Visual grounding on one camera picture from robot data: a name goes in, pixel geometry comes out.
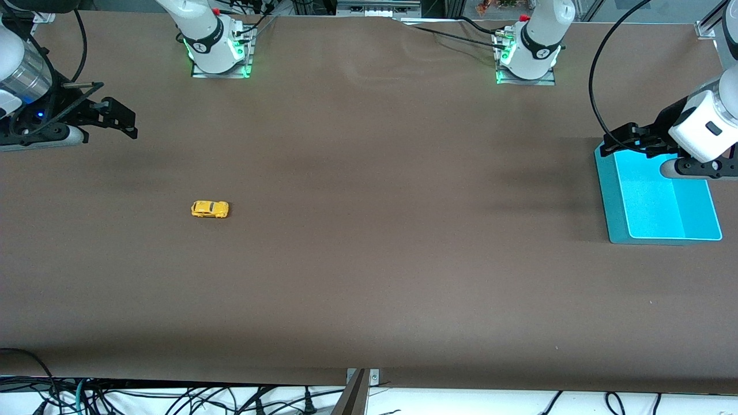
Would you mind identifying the long black table cable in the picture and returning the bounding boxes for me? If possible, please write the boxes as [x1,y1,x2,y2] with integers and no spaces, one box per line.
[404,23,505,50]

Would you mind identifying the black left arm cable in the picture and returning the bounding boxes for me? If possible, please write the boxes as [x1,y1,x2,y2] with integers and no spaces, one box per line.
[588,0,655,145]

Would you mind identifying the turquoise plastic bin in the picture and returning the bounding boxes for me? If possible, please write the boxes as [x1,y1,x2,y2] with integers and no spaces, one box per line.
[594,144,723,245]

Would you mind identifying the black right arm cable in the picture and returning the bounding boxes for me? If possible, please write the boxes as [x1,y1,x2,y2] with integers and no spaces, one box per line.
[35,9,88,133]

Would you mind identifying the grey metal control box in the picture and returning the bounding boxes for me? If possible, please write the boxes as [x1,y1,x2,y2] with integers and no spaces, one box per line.
[336,0,422,18]

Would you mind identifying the metal table edge bracket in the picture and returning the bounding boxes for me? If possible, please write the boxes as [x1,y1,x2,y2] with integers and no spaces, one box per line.
[346,369,381,387]

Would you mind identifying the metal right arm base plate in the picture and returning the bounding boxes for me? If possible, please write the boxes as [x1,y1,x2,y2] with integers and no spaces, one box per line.
[191,26,255,79]

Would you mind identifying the brown angled strut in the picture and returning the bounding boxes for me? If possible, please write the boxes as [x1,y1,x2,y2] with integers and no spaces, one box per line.
[332,369,370,415]

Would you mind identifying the black base connector cable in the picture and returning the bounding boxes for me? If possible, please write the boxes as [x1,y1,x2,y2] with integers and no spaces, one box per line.
[234,13,277,38]

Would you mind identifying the yellow beetle toy car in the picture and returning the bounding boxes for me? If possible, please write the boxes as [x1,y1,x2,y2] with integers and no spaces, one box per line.
[191,200,230,219]

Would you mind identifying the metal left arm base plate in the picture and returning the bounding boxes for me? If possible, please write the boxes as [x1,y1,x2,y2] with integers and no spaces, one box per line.
[496,32,557,86]

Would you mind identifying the short black table cable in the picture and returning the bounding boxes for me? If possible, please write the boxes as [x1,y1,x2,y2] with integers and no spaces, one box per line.
[458,16,508,36]

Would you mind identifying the black looped floor cable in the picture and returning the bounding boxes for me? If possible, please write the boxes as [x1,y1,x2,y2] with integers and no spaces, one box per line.
[0,348,58,404]

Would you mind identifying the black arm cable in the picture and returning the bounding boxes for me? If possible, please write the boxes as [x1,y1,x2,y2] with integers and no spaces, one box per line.
[588,0,655,145]
[35,9,88,133]

